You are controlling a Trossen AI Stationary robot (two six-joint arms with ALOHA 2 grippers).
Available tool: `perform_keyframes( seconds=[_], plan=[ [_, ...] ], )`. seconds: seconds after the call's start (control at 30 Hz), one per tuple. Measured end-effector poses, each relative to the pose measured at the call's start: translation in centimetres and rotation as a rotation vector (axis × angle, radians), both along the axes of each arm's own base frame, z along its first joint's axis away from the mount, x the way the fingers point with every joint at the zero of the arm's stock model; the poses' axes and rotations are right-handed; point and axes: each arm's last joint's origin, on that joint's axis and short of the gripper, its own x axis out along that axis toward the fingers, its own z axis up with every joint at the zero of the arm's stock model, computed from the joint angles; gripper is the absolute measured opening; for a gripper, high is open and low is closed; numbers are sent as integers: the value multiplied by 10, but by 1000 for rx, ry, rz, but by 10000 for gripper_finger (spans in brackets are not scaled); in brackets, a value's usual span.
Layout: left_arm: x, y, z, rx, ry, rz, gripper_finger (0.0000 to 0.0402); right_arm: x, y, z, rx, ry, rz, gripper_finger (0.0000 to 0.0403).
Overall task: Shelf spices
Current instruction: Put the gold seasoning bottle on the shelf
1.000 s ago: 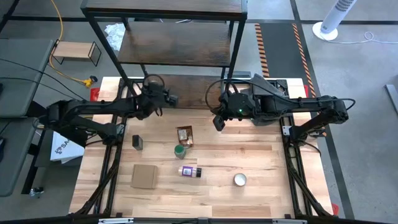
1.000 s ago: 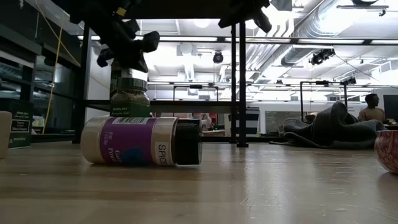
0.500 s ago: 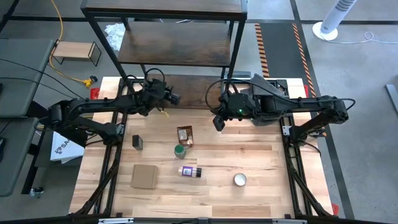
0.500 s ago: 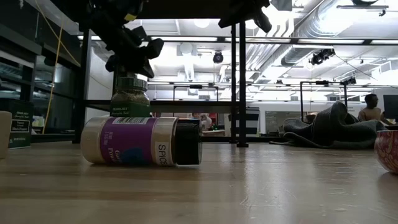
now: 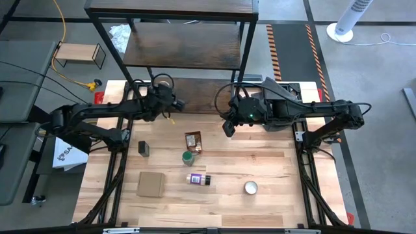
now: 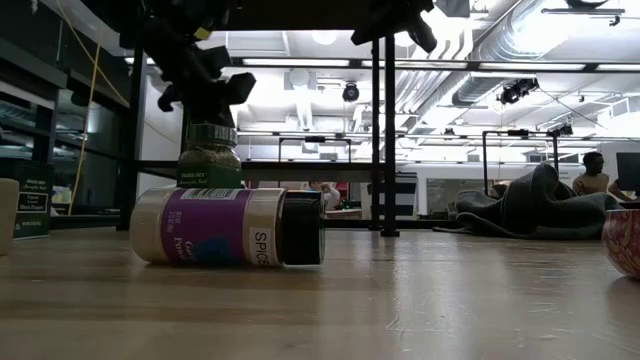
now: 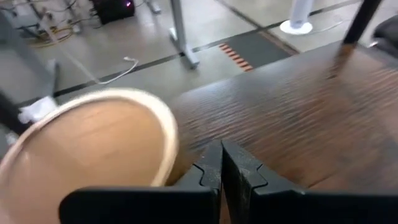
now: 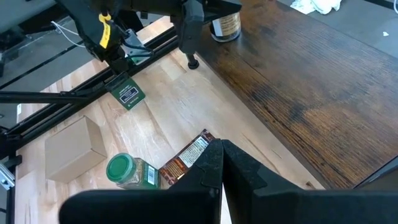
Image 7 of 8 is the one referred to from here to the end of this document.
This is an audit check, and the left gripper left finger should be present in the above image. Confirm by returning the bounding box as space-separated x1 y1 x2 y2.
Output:
58 139 223 224

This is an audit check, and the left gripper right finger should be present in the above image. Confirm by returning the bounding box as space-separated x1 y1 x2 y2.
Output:
222 140 398 224

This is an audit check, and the white crumpled paper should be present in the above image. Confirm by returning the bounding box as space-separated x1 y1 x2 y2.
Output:
17 95 59 124

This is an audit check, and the hazard striped floor mat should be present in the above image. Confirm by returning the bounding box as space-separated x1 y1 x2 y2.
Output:
217 29 300 73

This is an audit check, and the gray metal table leg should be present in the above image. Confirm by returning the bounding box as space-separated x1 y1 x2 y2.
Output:
169 0 200 70

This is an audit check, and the white tower fan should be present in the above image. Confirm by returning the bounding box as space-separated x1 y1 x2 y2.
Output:
279 0 315 35

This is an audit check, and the black box purple light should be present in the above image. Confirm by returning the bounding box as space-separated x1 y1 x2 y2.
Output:
89 0 136 26

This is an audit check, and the white floor cable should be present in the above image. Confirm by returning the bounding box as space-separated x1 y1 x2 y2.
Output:
60 55 140 85

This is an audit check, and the yellow cable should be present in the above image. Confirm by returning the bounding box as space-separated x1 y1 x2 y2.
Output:
29 25 75 48

